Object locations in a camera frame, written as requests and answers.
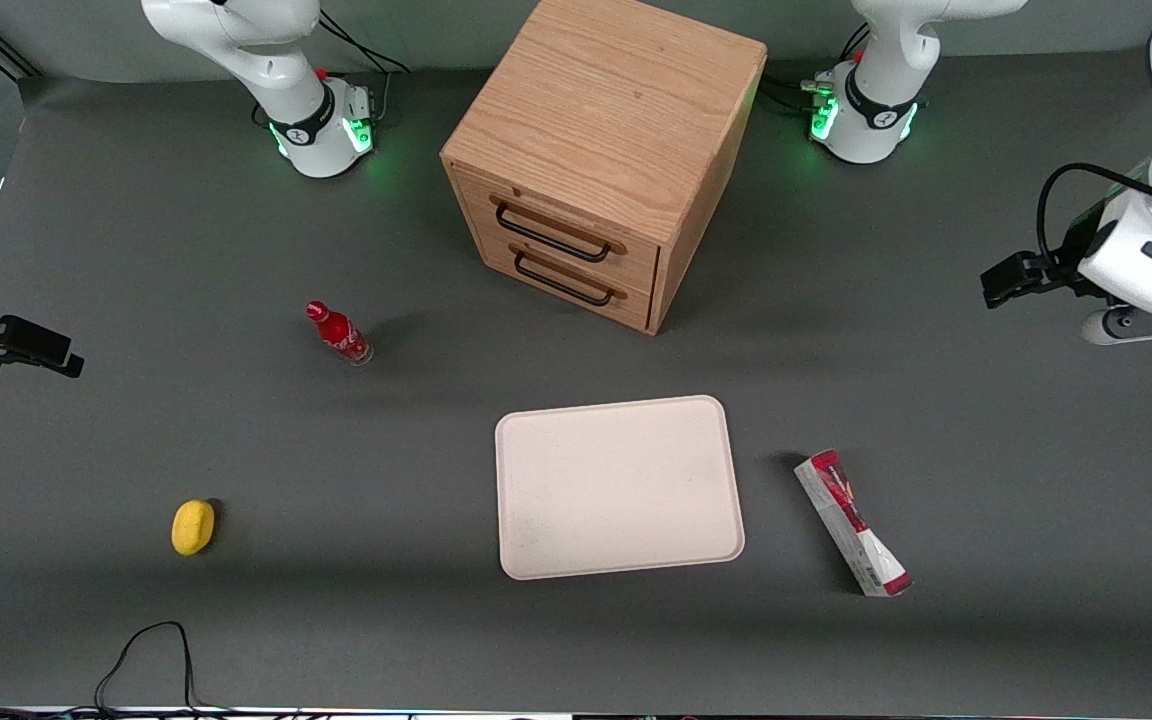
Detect red cookie box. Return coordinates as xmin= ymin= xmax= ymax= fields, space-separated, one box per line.
xmin=794 ymin=449 xmax=914 ymax=598

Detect beige plastic tray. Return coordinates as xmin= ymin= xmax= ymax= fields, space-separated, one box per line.
xmin=494 ymin=395 xmax=746 ymax=581

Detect yellow lemon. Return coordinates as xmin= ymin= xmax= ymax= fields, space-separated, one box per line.
xmin=171 ymin=499 xmax=217 ymax=557

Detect red soda bottle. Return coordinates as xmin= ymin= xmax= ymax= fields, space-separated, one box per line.
xmin=305 ymin=300 xmax=375 ymax=367

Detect black stand bar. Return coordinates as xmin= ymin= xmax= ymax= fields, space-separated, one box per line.
xmin=0 ymin=12 xmax=43 ymax=81

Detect wooden lower drawer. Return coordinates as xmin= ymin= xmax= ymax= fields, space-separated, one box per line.
xmin=476 ymin=228 xmax=655 ymax=333

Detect wooden drawer cabinet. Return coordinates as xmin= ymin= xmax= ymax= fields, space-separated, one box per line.
xmin=440 ymin=0 xmax=769 ymax=336

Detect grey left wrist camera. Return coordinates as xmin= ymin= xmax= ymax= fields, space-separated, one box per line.
xmin=1081 ymin=298 xmax=1152 ymax=347

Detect black left base cables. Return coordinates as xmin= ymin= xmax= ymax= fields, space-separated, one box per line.
xmin=756 ymin=22 xmax=873 ymax=119

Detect black base cables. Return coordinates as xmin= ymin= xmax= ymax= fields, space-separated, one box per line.
xmin=316 ymin=10 xmax=413 ymax=127
xmin=756 ymin=22 xmax=873 ymax=119

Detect black looped table cable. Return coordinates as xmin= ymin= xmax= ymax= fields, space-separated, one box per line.
xmin=94 ymin=621 xmax=237 ymax=717

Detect black lower drawer handle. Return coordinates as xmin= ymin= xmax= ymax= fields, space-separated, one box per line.
xmin=511 ymin=243 xmax=628 ymax=307

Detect black drawer handle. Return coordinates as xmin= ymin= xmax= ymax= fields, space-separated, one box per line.
xmin=511 ymin=243 xmax=628 ymax=307
xmin=492 ymin=196 xmax=628 ymax=265

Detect black right base cables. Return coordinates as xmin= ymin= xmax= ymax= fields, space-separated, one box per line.
xmin=316 ymin=10 xmax=413 ymax=127

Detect black upper drawer handle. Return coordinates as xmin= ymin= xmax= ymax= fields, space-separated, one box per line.
xmin=492 ymin=196 xmax=628 ymax=265

